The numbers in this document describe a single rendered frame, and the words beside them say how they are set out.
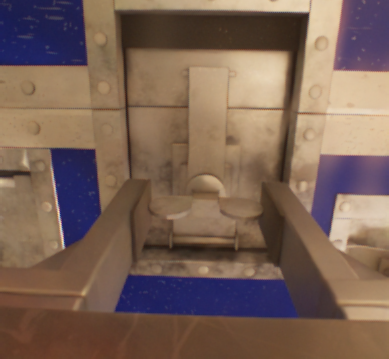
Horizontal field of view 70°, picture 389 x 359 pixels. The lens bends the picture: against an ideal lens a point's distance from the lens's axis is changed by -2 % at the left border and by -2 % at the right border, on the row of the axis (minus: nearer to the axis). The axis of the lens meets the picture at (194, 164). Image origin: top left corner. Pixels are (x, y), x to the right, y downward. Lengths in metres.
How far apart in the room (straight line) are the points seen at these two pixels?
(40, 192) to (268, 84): 0.15
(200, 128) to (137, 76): 0.05
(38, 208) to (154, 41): 0.12
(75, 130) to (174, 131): 0.06
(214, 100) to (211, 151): 0.03
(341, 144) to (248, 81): 0.06
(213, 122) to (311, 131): 0.05
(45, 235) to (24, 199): 0.03
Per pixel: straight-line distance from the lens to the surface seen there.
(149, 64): 0.17
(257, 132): 0.18
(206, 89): 0.16
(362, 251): 0.23
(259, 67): 0.17
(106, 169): 0.17
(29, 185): 0.20
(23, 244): 0.24
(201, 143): 0.16
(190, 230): 0.19
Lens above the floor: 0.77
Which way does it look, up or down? 1 degrees down
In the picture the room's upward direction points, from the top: 91 degrees clockwise
